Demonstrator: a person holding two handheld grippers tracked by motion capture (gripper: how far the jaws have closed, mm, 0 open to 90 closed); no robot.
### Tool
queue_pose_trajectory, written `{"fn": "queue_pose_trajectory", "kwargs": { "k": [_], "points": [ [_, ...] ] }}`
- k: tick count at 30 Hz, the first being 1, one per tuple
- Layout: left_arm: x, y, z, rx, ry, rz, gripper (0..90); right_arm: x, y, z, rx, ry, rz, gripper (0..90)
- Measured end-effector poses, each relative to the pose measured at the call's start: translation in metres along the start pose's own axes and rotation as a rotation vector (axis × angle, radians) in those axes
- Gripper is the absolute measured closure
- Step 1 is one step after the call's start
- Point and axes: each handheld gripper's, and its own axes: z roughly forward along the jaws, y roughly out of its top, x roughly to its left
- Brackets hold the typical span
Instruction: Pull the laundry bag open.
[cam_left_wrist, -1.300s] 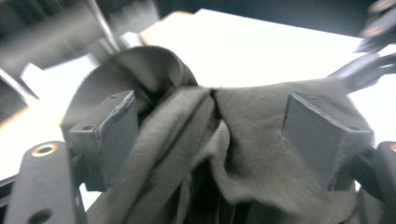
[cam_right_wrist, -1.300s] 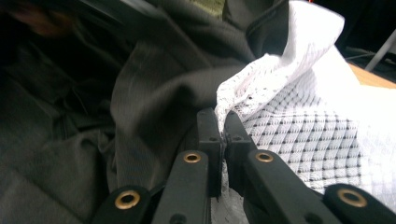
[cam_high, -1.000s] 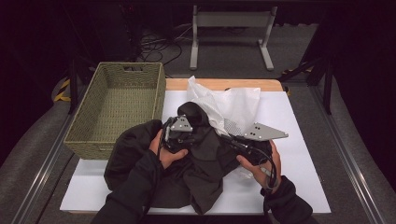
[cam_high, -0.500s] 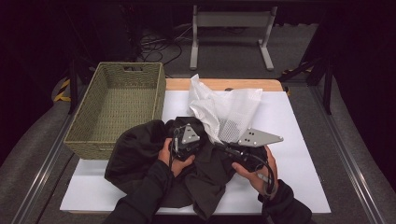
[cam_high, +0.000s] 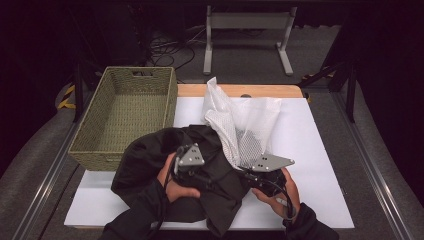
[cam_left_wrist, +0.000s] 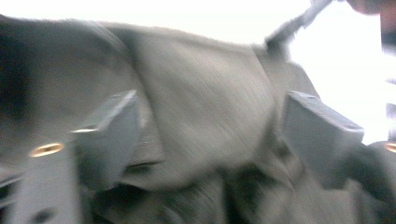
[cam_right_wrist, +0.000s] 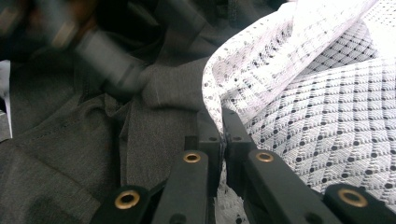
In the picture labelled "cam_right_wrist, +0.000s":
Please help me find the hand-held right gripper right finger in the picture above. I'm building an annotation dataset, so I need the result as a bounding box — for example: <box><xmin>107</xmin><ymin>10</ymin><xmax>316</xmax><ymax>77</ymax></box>
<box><xmin>221</xmin><ymin>106</ymin><xmax>258</xmax><ymax>194</ymax></box>

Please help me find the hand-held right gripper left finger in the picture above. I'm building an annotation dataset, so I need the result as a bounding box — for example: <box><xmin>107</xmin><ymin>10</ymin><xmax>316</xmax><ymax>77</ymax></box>
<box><xmin>185</xmin><ymin>110</ymin><xmax>224</xmax><ymax>198</ymax></box>

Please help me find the dark grey garment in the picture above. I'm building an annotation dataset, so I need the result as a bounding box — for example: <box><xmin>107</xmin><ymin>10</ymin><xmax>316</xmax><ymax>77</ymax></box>
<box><xmin>0</xmin><ymin>0</ymin><xmax>293</xmax><ymax>224</ymax></box>

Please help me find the white mesh laundry bag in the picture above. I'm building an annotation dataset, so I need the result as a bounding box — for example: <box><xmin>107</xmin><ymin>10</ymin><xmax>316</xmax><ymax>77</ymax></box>
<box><xmin>201</xmin><ymin>0</ymin><xmax>396</xmax><ymax>224</ymax></box>

